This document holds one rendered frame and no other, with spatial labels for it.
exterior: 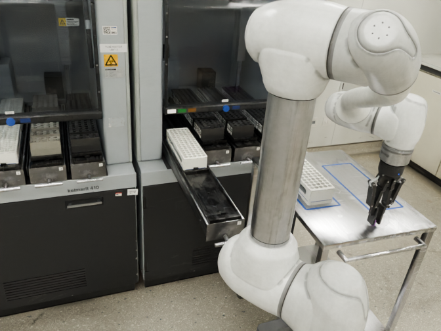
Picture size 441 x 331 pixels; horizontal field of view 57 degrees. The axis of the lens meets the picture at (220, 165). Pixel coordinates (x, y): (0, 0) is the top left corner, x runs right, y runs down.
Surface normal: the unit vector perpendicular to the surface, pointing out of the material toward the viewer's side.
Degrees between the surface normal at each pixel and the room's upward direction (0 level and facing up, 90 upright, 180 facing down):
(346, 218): 0
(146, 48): 90
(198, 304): 0
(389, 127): 90
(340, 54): 94
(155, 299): 0
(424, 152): 90
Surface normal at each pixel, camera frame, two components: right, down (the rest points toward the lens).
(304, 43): -0.52, 0.33
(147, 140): 0.34, 0.47
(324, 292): -0.56, -0.21
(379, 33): -0.31, -0.09
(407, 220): 0.07, -0.87
